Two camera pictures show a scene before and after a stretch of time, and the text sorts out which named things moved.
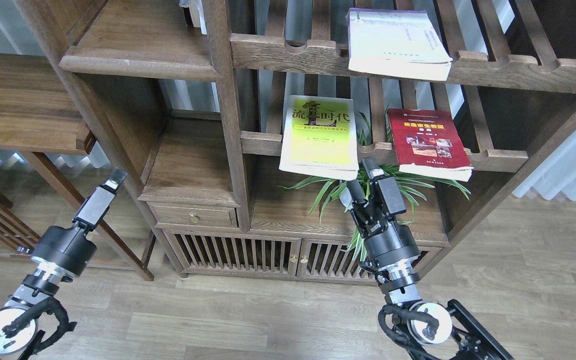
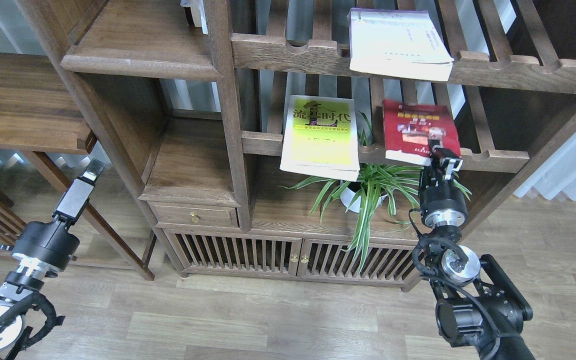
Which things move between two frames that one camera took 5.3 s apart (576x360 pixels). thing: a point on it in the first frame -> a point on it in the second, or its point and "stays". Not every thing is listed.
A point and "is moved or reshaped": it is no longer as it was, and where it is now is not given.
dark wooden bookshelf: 243,121 stays
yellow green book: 319,138 stays
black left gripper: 69,249 -> 43,246
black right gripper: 387,242 -> 442,204
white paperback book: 403,43 stays
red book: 427,143 is moved or reshaped
